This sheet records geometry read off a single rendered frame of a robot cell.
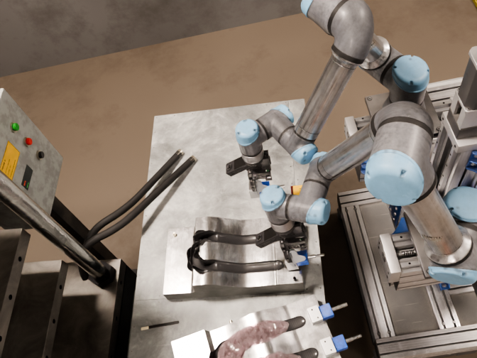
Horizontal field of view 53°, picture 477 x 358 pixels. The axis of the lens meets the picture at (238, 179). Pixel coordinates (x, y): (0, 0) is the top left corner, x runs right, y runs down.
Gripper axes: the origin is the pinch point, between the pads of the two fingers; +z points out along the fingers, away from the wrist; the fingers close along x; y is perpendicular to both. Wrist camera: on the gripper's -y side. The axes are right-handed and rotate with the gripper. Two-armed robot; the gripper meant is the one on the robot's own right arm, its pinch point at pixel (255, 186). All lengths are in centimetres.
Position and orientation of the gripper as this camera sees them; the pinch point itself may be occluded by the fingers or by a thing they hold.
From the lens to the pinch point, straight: 177.8
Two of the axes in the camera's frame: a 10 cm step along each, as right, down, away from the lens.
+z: 1.7, 5.2, 8.4
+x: -0.1, -8.5, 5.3
